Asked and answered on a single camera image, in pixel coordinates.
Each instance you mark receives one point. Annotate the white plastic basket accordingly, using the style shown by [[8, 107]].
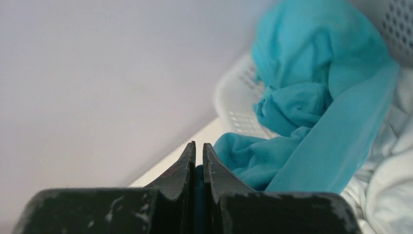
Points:
[[238, 90]]

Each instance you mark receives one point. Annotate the white crumpled shirt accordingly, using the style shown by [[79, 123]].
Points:
[[381, 191]]

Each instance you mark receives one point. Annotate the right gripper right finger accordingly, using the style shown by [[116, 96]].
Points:
[[232, 207]]

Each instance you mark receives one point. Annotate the teal polo shirt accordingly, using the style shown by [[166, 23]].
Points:
[[328, 80]]

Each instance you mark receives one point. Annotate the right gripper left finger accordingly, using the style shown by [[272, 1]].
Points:
[[160, 207]]

